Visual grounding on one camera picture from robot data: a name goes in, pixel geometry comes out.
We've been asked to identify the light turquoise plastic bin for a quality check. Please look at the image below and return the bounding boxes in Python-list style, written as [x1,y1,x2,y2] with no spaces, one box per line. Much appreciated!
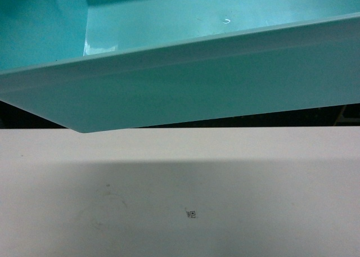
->
[1,0,359,133]

